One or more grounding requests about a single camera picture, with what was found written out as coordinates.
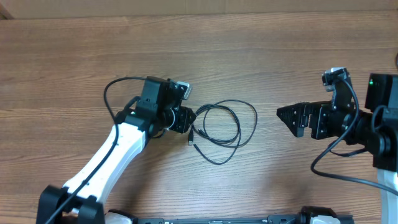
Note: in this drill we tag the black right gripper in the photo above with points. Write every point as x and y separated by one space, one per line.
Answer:
297 112

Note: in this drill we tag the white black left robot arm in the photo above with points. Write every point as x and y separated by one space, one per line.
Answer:
148 116

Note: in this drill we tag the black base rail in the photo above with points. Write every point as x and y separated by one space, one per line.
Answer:
307 215

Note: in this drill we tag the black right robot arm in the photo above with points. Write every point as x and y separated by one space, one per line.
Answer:
376 130

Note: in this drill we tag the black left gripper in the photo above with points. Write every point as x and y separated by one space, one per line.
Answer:
183 121

